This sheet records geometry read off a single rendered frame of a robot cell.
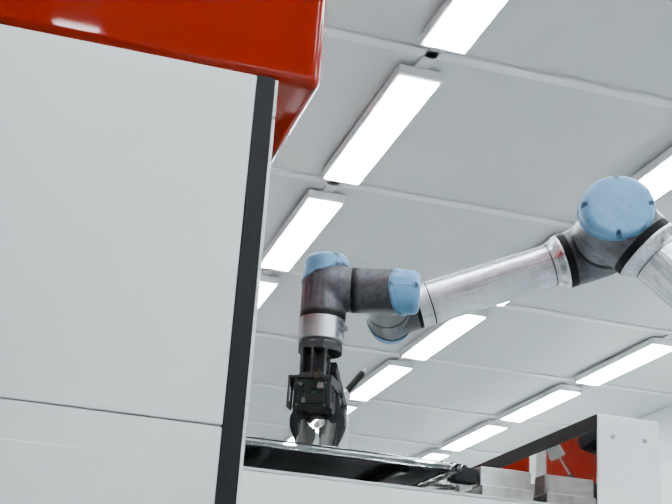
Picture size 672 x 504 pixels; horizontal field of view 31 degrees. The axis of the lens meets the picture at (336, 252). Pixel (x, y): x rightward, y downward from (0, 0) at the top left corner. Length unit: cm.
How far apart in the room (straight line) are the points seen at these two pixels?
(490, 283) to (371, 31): 226
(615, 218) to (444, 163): 321
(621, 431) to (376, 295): 48
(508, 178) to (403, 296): 335
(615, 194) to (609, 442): 48
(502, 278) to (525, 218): 356
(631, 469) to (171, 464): 71
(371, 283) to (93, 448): 85
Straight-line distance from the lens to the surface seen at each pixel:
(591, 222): 200
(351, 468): 182
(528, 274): 213
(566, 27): 423
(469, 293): 211
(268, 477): 147
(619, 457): 171
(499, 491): 182
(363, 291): 198
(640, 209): 201
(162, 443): 124
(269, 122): 138
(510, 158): 512
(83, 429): 124
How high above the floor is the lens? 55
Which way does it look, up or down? 21 degrees up
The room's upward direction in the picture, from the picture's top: 4 degrees clockwise
